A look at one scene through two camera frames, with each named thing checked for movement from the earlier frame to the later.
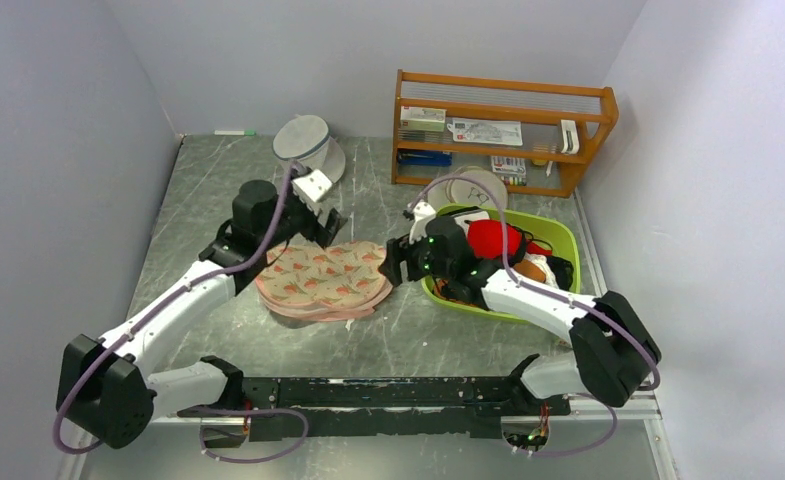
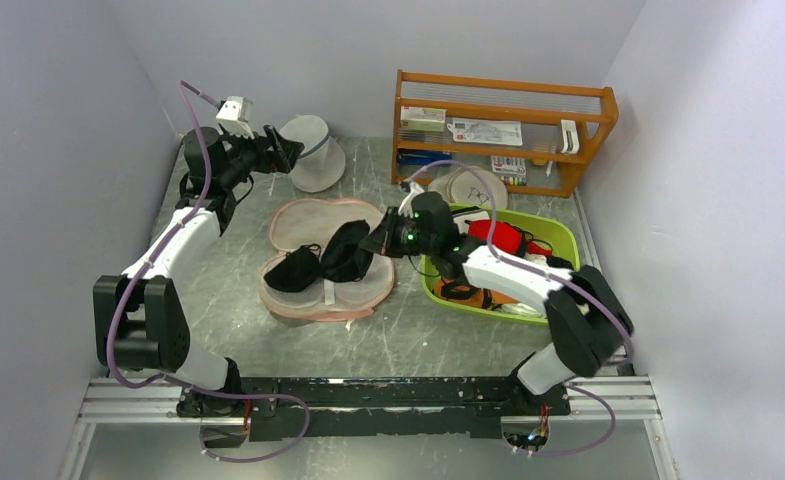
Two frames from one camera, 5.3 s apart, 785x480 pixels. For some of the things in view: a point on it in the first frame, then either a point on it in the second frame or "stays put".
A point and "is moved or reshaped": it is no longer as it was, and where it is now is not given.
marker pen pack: (511, 169) stays put
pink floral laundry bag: (341, 282) is moved or reshaped
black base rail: (459, 408) stays put
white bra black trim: (474, 216) stays put
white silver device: (570, 136) stays put
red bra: (485, 240) stays put
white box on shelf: (422, 118) stays put
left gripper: (315, 231) → (286, 152)
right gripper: (397, 251) → (382, 240)
